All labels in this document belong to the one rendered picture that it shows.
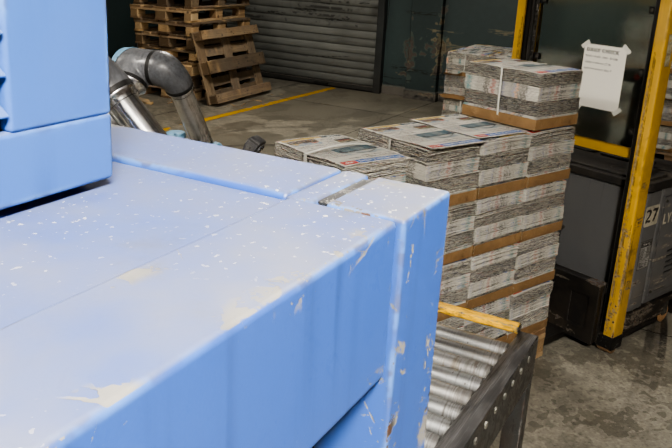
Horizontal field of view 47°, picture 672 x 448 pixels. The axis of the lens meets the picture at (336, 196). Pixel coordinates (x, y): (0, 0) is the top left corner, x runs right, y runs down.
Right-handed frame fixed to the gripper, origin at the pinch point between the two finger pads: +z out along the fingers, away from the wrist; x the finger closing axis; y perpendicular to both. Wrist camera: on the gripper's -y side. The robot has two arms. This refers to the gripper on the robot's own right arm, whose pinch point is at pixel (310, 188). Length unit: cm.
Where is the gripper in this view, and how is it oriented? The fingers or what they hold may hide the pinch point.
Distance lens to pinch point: 155.9
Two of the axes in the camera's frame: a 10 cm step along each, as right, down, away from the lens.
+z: 9.6, 1.4, -2.6
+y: -1.0, 9.8, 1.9
